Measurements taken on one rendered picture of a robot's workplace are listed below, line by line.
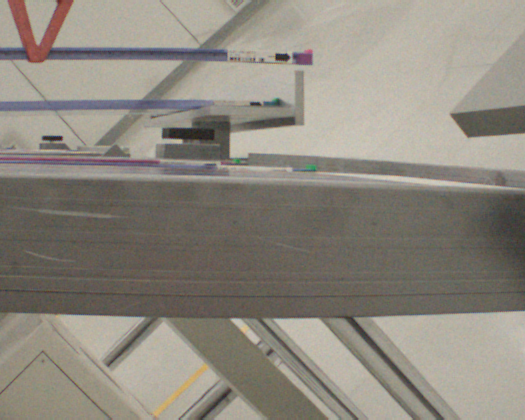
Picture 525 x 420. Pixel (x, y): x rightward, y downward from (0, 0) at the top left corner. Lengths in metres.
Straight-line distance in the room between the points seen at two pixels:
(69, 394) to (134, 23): 6.90
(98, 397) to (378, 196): 1.52
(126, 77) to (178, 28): 0.57
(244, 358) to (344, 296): 0.93
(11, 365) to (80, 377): 0.13
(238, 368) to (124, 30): 7.38
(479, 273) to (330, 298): 0.08
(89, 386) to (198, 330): 0.60
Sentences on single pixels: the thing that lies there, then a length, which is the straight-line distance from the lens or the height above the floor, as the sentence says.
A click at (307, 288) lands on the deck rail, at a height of 0.81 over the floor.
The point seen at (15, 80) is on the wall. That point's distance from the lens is 8.60.
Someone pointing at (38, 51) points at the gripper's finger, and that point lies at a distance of 0.97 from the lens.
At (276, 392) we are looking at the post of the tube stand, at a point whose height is 0.44.
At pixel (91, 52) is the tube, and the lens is 0.98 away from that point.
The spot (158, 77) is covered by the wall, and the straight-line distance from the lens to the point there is 8.76.
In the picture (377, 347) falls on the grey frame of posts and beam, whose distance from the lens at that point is 1.31.
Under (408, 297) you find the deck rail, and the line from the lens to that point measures 0.53.
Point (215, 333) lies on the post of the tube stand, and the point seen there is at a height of 0.56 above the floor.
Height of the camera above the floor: 0.97
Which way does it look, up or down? 14 degrees down
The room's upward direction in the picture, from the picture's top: 42 degrees counter-clockwise
